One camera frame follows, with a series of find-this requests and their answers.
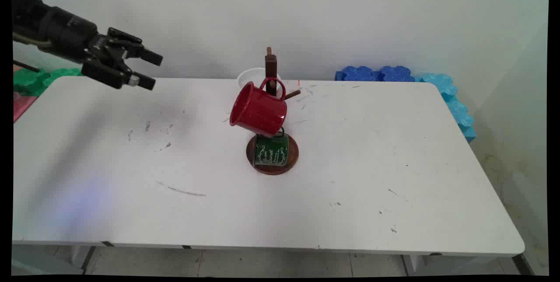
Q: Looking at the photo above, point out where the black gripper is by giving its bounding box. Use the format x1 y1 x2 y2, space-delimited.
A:
12 0 164 91

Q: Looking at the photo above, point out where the thin black rod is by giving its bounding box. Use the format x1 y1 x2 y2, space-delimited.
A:
13 60 41 73

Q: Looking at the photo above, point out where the pink foam mat tile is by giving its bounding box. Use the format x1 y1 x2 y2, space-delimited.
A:
13 91 38 123

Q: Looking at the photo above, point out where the white bowl red outside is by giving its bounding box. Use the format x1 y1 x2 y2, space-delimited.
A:
237 68 283 99

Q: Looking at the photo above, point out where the light blue foam mat tile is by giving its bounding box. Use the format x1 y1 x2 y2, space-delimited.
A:
416 73 476 143

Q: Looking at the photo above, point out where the white table leg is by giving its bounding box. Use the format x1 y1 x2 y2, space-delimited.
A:
402 254 495 276
66 246 95 270

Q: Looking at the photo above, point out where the dark wooden mug tree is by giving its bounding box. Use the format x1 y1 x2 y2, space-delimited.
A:
246 47 301 176

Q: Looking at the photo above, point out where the dark blue foam mat tile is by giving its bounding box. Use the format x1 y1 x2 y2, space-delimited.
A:
335 66 380 82
378 66 415 83

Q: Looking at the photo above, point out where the beige short cable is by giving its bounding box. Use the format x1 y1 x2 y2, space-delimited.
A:
13 33 54 49

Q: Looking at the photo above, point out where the green enamel mug white print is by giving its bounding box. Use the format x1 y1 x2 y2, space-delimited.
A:
254 127 290 167

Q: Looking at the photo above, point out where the green foam mat tile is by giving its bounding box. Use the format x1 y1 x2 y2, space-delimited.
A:
13 68 84 97

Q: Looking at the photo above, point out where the red enamel mug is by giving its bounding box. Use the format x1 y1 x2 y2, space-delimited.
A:
229 77 288 138

